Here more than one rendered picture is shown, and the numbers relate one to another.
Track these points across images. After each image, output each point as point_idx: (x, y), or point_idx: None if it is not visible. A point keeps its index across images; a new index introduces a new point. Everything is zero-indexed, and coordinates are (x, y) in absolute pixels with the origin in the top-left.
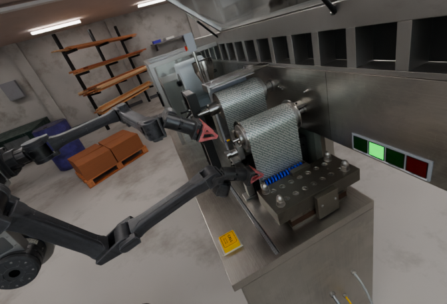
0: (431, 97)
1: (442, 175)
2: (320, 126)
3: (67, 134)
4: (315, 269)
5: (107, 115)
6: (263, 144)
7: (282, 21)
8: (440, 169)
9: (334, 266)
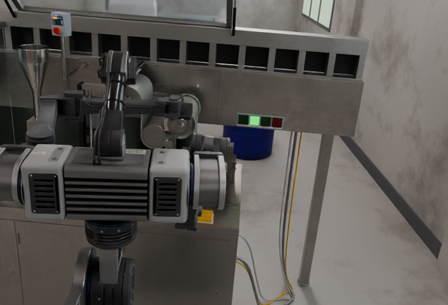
0: (283, 83)
1: (287, 123)
2: (207, 115)
3: (53, 126)
4: None
5: (55, 106)
6: None
7: (179, 29)
8: (287, 120)
9: None
